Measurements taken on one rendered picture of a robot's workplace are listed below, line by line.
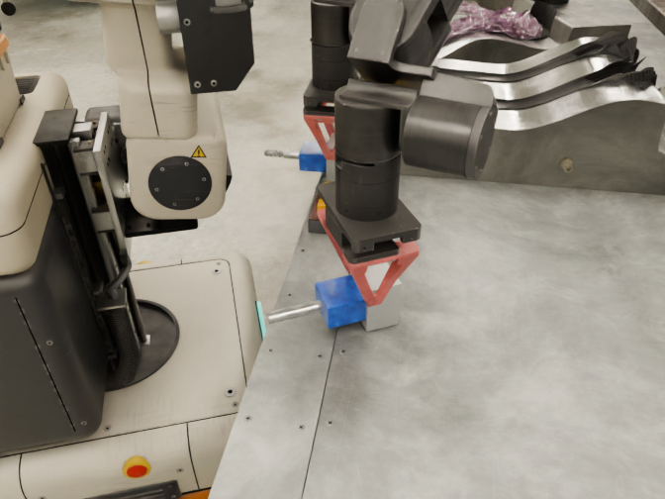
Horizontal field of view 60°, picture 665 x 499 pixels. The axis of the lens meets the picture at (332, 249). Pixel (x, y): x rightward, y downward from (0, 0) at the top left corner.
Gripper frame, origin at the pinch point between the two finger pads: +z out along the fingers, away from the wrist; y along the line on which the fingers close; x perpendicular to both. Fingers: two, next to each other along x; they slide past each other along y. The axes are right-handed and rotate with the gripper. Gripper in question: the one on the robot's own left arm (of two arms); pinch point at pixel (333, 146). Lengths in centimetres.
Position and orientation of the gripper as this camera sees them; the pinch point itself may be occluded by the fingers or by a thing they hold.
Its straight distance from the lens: 82.5
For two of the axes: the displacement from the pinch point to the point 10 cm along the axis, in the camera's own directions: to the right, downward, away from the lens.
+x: -9.9, -0.9, 1.2
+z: 0.0, 8.0, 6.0
